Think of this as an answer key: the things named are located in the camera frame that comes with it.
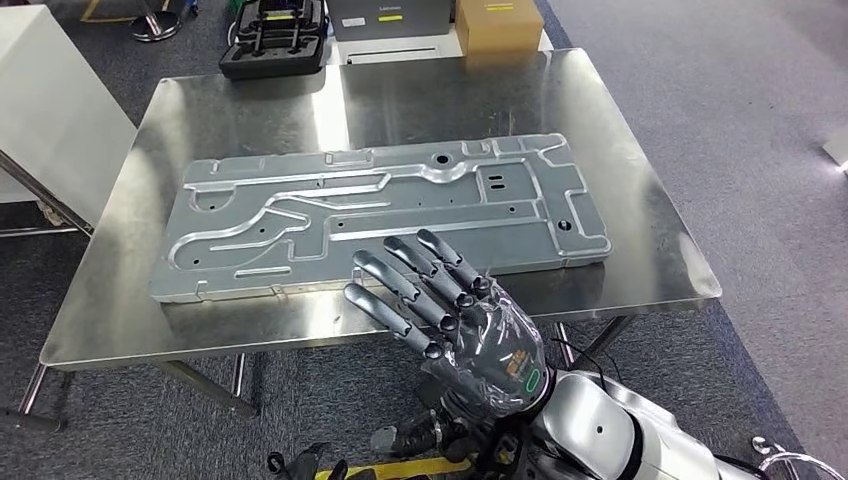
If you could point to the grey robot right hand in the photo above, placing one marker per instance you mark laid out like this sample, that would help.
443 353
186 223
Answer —
497 358

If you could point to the stainless steel workbench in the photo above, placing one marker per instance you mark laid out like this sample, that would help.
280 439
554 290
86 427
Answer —
232 112

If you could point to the large grey metal plate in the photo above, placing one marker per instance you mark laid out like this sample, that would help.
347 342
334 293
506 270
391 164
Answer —
464 199

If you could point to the white low table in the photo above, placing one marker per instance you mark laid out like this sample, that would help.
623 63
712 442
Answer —
397 52

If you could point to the chrome metal hook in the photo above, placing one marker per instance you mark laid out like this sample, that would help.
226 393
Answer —
805 458

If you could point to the brown cardboard box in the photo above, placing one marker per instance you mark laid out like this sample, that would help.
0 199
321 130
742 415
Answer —
497 33

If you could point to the grey box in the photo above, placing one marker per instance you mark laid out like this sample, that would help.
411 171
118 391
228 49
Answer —
411 23

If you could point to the black foam case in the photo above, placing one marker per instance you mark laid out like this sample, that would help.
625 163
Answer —
275 60

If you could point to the white floor block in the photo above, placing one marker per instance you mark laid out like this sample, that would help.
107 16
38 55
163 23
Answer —
838 149

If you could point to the round chrome stanchion base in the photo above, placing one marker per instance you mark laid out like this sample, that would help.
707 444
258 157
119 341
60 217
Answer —
156 26

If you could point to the white side cabinet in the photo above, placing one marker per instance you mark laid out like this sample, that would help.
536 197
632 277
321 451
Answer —
53 99

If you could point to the yellow floor tape line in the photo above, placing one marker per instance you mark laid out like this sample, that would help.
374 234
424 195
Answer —
85 14

